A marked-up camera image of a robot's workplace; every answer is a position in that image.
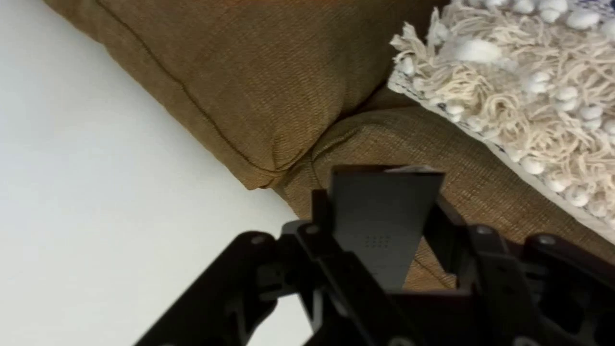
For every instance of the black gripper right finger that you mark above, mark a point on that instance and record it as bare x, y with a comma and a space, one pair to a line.
512, 288

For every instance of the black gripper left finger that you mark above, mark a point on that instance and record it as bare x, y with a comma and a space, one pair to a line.
309, 281

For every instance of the black remote control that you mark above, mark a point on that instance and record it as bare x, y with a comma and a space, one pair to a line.
385, 217

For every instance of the brown fabric couch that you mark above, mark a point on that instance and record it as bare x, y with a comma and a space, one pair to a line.
257, 77

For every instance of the blue white tassel pillow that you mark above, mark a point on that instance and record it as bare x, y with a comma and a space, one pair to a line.
526, 96

